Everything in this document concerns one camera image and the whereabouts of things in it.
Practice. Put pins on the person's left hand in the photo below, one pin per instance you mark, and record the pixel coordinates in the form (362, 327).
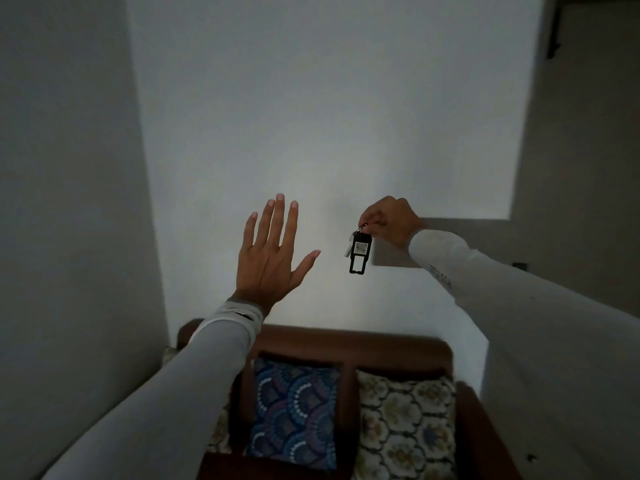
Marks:
(265, 267)

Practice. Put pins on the person's right hand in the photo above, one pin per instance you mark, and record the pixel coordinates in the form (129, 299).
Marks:
(395, 222)

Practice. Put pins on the person's left little finger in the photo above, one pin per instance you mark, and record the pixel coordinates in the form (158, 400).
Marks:
(249, 232)

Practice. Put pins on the person's left thumb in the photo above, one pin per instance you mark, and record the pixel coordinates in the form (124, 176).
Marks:
(305, 267)

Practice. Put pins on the person's left middle finger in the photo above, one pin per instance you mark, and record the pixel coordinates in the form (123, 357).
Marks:
(278, 219)

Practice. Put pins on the person's right fingers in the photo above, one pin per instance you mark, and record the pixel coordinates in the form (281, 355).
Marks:
(372, 219)

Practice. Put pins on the black key fob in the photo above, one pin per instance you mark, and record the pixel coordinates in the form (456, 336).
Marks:
(360, 252)

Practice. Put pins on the person's left forearm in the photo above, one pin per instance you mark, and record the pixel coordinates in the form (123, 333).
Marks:
(165, 394)

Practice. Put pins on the person's right forearm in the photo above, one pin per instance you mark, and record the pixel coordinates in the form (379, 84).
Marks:
(530, 339)

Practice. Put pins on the silver key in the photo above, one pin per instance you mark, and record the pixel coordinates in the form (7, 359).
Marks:
(347, 247)

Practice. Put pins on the brown wooden sofa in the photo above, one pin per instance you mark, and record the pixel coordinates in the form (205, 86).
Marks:
(350, 352)

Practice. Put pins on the blue patterned cushion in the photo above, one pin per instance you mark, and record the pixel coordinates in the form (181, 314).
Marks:
(295, 414)

